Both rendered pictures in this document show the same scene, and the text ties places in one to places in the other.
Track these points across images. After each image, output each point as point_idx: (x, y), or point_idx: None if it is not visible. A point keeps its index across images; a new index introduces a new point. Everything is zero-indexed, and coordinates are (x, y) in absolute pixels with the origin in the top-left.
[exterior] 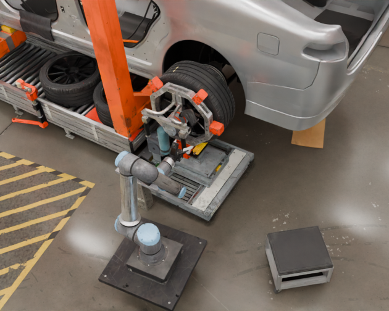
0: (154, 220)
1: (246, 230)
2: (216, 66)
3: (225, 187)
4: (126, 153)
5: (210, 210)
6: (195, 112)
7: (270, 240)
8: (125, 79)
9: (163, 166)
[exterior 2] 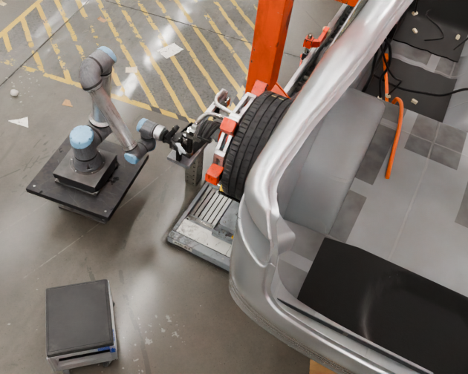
0: (171, 188)
1: (153, 283)
2: None
3: (214, 253)
4: (103, 50)
5: (177, 237)
6: None
7: (93, 280)
8: (264, 62)
9: (148, 124)
